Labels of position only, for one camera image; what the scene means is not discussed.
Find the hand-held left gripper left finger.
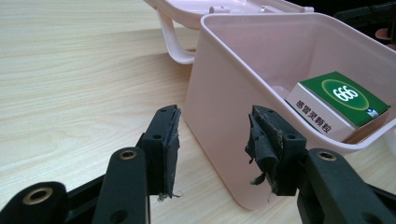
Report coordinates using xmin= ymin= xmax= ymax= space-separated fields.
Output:
xmin=135 ymin=104 xmax=183 ymax=200

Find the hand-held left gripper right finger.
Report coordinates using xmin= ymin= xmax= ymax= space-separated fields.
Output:
xmin=244 ymin=105 xmax=309 ymax=197

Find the pink plastic storage box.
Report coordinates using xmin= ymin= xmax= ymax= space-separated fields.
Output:
xmin=143 ymin=0 xmax=396 ymax=211

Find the green and white medicine box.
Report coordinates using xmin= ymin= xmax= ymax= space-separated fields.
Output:
xmin=285 ymin=70 xmax=392 ymax=144

